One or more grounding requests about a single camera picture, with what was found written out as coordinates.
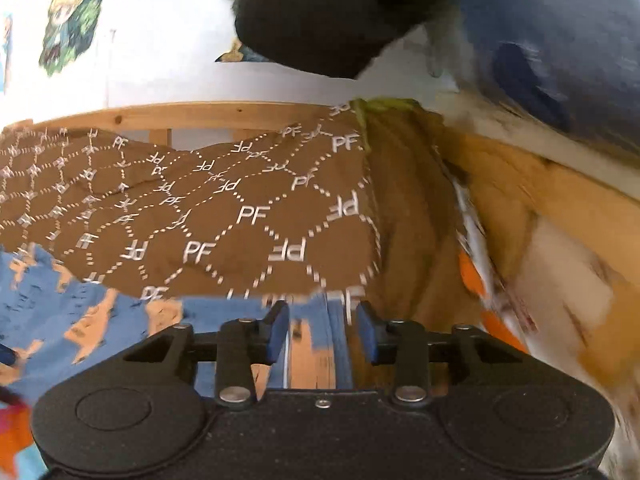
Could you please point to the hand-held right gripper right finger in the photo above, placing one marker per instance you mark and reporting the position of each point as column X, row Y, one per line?
column 367, row 335

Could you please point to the pale blue figure wall poster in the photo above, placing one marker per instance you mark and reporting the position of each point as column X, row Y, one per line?
column 5, row 55

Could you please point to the brown printed blanket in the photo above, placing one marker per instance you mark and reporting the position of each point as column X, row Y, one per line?
column 210, row 210

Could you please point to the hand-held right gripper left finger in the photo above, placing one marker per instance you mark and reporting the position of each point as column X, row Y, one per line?
column 277, row 332

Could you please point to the blond figure wall poster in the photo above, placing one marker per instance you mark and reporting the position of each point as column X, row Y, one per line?
column 70, row 30

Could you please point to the black padded jacket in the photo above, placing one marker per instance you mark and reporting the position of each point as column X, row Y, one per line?
column 310, row 10

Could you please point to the dark blue garment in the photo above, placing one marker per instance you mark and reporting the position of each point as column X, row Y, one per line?
column 550, row 25

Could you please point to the white orange printed cloth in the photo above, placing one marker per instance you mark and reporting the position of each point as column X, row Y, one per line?
column 475, row 265

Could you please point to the blue patterned pants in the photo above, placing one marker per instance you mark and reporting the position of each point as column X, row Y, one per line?
column 50, row 320

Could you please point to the green cloth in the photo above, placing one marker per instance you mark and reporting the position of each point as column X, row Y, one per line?
column 385, row 107

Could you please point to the wooden bed frame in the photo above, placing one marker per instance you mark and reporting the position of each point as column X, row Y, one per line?
column 575, row 190

